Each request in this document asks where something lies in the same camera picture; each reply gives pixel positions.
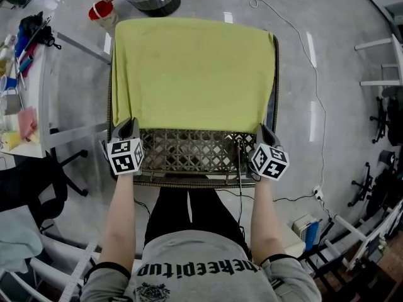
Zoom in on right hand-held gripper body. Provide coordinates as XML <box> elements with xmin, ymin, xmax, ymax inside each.
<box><xmin>247</xmin><ymin>123</ymin><xmax>290</xmax><ymax>182</ymax></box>

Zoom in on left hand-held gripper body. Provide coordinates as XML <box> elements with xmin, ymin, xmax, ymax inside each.
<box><xmin>101</xmin><ymin>117</ymin><xmax>145</xmax><ymax>176</ymax></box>

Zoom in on green tablecloth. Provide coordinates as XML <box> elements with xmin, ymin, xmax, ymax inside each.
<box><xmin>111</xmin><ymin>18</ymin><xmax>276</xmax><ymax>135</ymax></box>

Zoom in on person's right forearm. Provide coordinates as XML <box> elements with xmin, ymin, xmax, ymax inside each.
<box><xmin>250</xmin><ymin>176</ymin><xmax>295</xmax><ymax>264</ymax></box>

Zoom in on person's left forearm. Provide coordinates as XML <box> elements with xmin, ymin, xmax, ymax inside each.
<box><xmin>98</xmin><ymin>171</ymin><xmax>135</xmax><ymax>275</ymax></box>

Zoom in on brown wicker table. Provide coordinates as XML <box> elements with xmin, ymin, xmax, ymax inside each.
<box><xmin>106</xmin><ymin>35</ymin><xmax>281</xmax><ymax>189</ymax></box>

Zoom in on white and blue device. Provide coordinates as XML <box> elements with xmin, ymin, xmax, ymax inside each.
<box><xmin>292</xmin><ymin>214</ymin><xmax>322</xmax><ymax>252</ymax></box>

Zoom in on person's black trousers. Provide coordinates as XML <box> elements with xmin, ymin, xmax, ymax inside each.
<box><xmin>144</xmin><ymin>186</ymin><xmax>252</xmax><ymax>261</ymax></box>

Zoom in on black office chair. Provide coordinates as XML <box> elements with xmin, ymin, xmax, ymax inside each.
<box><xmin>0</xmin><ymin>127</ymin><xmax>89</xmax><ymax>232</ymax></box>

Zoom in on pink cloth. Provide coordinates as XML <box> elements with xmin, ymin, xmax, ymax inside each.
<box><xmin>17</xmin><ymin>106</ymin><xmax>39</xmax><ymax>142</ymax></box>

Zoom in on white side table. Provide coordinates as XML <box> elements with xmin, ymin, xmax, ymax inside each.
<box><xmin>0</xmin><ymin>30</ymin><xmax>111</xmax><ymax>159</ymax></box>

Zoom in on yellow cup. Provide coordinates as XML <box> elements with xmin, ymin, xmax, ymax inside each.
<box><xmin>1</xmin><ymin>130</ymin><xmax>23</xmax><ymax>152</ymax></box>

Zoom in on black office chair base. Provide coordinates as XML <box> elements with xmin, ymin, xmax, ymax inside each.
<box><xmin>370</xmin><ymin>96</ymin><xmax>398</xmax><ymax>145</ymax></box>

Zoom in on grey metal mug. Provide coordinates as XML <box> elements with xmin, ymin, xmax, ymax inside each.
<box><xmin>0</xmin><ymin>87</ymin><xmax>22</xmax><ymax>116</ymax></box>

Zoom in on white perforated metal strip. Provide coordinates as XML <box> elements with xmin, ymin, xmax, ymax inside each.
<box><xmin>58</xmin><ymin>242</ymin><xmax>98</xmax><ymax>302</ymax></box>

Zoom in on person's grey printed shirt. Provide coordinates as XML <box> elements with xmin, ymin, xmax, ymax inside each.
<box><xmin>78</xmin><ymin>230</ymin><xmax>322</xmax><ymax>302</ymax></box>

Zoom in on blue plastic cup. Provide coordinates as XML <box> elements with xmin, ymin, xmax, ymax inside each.
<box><xmin>0</xmin><ymin>74</ymin><xmax>18</xmax><ymax>93</ymax></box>

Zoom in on light blue towel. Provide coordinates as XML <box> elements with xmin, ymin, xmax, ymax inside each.
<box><xmin>0</xmin><ymin>212</ymin><xmax>44</xmax><ymax>274</ymax></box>

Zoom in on red and white bucket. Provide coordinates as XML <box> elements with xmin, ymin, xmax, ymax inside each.
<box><xmin>88</xmin><ymin>0</ymin><xmax>120</xmax><ymax>30</ymax></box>

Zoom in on black folded umbrella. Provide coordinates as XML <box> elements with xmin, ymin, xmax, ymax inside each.
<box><xmin>19</xmin><ymin>11</ymin><xmax>62</xmax><ymax>50</ymax></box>

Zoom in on white metal rack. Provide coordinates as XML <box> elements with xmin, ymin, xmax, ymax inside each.
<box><xmin>354</xmin><ymin>33</ymin><xmax>403</xmax><ymax>87</ymax></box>

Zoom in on blue bottle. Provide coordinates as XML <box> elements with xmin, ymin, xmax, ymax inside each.
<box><xmin>14</xmin><ymin>25</ymin><xmax>31</xmax><ymax>59</ymax></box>

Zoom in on black cable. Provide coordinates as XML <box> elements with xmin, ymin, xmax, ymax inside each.
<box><xmin>272</xmin><ymin>192</ymin><xmax>319</xmax><ymax>203</ymax></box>

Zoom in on white rope cable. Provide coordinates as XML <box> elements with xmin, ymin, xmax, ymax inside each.
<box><xmin>207</xmin><ymin>0</ymin><xmax>328</xmax><ymax>191</ymax></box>

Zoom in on white frame stand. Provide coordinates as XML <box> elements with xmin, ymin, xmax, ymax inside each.
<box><xmin>324</xmin><ymin>199</ymin><xmax>403</xmax><ymax>272</ymax></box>

